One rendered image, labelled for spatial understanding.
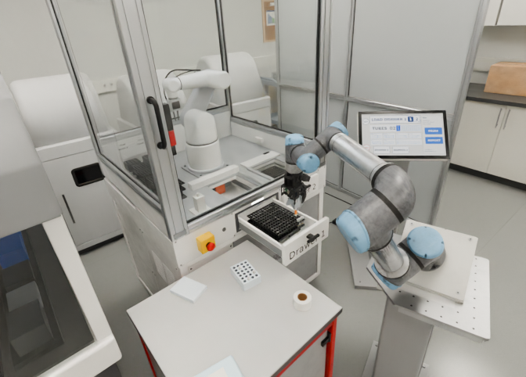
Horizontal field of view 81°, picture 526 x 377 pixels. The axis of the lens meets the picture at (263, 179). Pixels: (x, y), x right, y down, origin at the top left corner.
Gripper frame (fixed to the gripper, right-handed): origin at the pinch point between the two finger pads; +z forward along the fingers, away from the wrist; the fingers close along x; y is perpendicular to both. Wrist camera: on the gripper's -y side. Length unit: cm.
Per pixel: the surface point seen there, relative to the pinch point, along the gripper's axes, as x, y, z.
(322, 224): 11.9, -3.4, 7.1
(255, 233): -12.7, 15.3, 11.2
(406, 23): -13, -174, -61
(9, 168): -17, 86, -55
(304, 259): -15, -35, 71
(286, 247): 7.4, 19.8, 5.8
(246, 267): -7.2, 29.4, 18.1
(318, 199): -14, -49, 29
